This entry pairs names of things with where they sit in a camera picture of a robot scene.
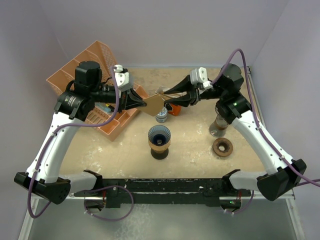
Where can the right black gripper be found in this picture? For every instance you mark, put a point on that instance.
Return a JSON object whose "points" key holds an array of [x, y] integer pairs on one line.
{"points": [[185, 85]]}

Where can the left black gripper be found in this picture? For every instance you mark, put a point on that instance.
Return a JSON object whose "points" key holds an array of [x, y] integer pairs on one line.
{"points": [[128, 101]]}

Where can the brown paper coffee filter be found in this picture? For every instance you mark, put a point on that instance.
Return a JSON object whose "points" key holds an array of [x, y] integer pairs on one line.
{"points": [[154, 105]]}

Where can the blue glass dripper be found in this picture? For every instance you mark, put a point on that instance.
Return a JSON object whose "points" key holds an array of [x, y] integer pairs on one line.
{"points": [[159, 135]]}

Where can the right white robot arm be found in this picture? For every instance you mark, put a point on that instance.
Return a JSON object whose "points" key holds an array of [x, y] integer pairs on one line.
{"points": [[282, 172]]}

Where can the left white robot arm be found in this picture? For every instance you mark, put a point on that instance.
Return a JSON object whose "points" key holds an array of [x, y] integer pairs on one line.
{"points": [[70, 112]]}

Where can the orange coffee filter box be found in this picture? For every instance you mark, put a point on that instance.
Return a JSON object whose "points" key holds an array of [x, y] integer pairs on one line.
{"points": [[171, 108]]}

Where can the pink plastic desk organizer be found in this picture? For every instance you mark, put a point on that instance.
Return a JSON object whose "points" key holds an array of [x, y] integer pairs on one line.
{"points": [[98, 52]]}

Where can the small blue white jar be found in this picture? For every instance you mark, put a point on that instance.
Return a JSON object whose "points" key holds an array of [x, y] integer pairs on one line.
{"points": [[162, 116]]}

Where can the clear glass carafe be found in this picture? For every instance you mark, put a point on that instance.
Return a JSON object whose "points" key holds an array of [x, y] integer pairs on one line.
{"points": [[219, 127]]}

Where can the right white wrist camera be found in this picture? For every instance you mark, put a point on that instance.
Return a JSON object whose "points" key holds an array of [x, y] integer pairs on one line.
{"points": [[199, 78]]}

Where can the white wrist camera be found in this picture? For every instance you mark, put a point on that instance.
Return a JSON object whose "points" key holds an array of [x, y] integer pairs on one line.
{"points": [[199, 78], [123, 79]]}

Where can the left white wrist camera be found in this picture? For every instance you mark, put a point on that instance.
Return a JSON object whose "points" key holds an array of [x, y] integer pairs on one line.
{"points": [[123, 79]]}

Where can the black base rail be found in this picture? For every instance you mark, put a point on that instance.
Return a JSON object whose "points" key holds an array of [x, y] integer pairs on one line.
{"points": [[211, 192]]}

